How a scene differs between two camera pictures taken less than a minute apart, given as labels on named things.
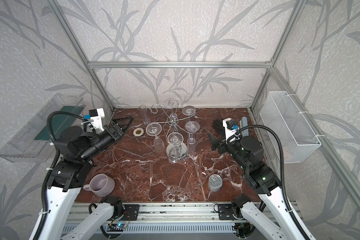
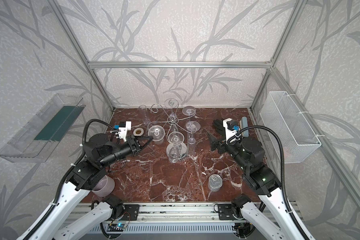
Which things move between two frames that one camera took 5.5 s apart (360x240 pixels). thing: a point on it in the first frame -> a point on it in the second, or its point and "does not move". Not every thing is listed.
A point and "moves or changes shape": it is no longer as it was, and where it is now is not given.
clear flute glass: x=154 y=129 moves or changes shape
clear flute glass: x=144 y=114 does not move
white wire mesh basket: x=280 y=115 does not move
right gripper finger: x=214 y=140 does not move
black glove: x=218 y=124 does not move
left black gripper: x=110 y=131 -> x=133 y=145
